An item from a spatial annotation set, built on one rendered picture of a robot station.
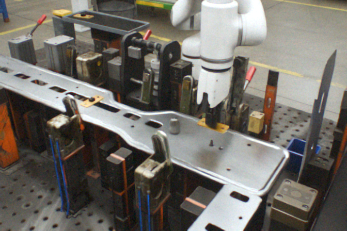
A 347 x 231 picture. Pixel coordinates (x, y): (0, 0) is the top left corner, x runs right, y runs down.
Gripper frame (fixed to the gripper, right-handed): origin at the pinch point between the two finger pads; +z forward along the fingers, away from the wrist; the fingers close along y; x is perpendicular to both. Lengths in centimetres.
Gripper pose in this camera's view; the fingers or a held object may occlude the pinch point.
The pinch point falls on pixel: (213, 117)
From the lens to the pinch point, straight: 102.3
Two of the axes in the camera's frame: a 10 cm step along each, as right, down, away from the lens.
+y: -5.5, 4.0, -7.3
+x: 8.3, 2.6, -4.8
